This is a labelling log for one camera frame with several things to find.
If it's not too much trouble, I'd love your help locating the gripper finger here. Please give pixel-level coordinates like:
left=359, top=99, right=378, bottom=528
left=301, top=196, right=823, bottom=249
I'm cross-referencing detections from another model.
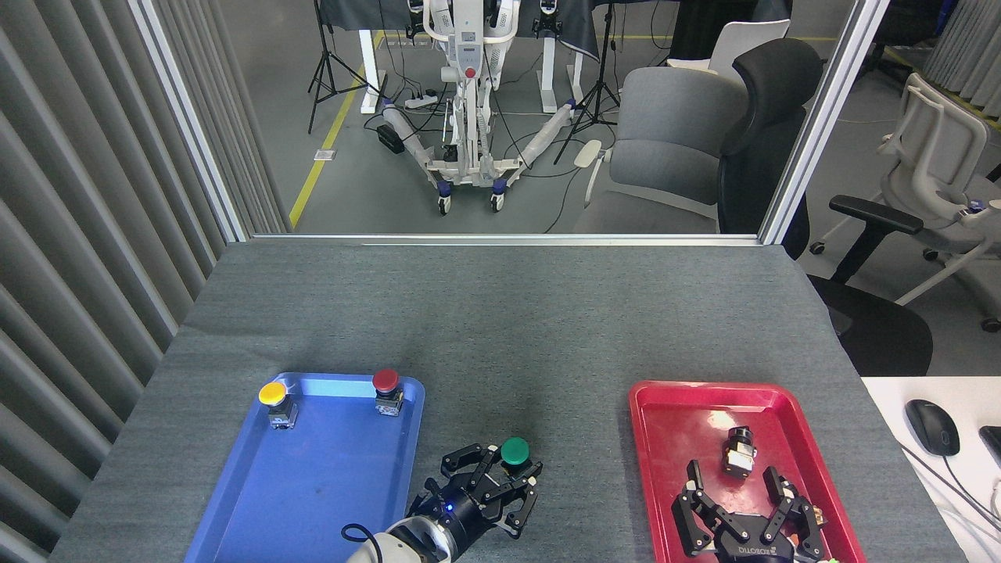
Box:
left=671, top=460, right=741, bottom=558
left=422, top=443, right=503, bottom=502
left=762, top=466, right=827, bottom=562
left=477, top=461, right=544, bottom=540

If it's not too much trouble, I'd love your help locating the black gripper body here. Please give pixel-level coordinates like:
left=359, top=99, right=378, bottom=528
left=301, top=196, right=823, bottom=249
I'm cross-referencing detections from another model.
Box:
left=413, top=485, right=495, bottom=554
left=716, top=516, right=798, bottom=563

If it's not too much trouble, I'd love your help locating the green push button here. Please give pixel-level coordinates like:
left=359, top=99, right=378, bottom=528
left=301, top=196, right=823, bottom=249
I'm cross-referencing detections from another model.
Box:
left=500, top=437, right=540, bottom=482

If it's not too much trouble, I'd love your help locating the red push button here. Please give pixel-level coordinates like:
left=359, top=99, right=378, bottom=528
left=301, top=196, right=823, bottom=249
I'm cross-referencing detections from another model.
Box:
left=371, top=368, right=405, bottom=417

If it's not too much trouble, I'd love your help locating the yellow push button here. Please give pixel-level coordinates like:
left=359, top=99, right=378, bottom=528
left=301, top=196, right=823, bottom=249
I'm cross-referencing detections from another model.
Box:
left=258, top=381, right=299, bottom=430

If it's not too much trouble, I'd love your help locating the red plastic tray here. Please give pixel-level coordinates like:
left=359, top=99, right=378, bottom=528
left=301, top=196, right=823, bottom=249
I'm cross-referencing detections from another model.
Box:
left=628, top=381, right=867, bottom=563

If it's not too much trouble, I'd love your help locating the blue plastic tray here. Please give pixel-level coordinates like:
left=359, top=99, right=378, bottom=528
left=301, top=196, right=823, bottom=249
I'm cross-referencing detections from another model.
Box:
left=185, top=372, right=426, bottom=563

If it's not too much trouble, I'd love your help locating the white desk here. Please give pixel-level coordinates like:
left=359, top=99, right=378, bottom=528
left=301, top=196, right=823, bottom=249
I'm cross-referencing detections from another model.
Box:
left=860, top=377, right=1001, bottom=563

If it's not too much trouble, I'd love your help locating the black computer mouse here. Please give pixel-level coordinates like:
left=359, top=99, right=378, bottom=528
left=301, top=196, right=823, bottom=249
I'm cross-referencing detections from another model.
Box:
left=905, top=399, right=961, bottom=457

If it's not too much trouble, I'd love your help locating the grey office chair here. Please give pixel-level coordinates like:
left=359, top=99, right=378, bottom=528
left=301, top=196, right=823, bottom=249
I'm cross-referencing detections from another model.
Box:
left=572, top=66, right=750, bottom=235

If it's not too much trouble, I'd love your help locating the black office chair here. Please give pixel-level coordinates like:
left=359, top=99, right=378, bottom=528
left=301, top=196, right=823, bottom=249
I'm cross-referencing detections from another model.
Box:
left=718, top=38, right=934, bottom=378

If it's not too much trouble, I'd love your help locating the black tripod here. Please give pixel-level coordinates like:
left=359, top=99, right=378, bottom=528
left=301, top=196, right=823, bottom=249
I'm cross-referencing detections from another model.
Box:
left=307, top=0, right=384, bottom=135
left=554, top=0, right=622, bottom=165

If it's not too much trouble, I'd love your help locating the white mesh office chair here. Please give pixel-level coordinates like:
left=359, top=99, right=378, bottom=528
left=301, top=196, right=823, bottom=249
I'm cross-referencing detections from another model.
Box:
left=809, top=73, right=1001, bottom=333

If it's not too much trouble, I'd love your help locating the white wheeled stand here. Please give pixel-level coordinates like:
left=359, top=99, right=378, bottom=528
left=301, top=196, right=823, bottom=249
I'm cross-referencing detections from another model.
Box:
left=381, top=0, right=579, bottom=216

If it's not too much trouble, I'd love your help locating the white-legged table with black cloth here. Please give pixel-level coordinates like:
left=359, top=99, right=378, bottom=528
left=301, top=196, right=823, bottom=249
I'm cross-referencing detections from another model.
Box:
left=319, top=0, right=681, bottom=115

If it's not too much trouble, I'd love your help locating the grey pleated curtain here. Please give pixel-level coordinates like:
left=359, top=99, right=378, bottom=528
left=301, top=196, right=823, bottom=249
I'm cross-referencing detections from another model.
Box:
left=0, top=0, right=290, bottom=563
left=923, top=0, right=1001, bottom=118

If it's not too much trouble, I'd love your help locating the white plastic chair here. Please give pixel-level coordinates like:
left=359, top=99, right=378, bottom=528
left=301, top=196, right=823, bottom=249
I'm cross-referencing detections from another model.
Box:
left=667, top=20, right=791, bottom=79

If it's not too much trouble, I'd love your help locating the black knob selector switch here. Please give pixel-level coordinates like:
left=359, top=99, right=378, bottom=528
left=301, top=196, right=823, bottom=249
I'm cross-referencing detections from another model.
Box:
left=721, top=426, right=759, bottom=478

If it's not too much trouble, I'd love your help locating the silver table edge rail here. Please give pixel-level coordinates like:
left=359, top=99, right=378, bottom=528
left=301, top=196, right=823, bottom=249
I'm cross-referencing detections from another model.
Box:
left=250, top=233, right=763, bottom=247

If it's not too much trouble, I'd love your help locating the silver aluminium post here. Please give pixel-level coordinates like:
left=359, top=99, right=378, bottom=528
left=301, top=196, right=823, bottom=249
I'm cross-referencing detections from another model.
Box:
left=129, top=0, right=251, bottom=243
left=759, top=0, right=892, bottom=246

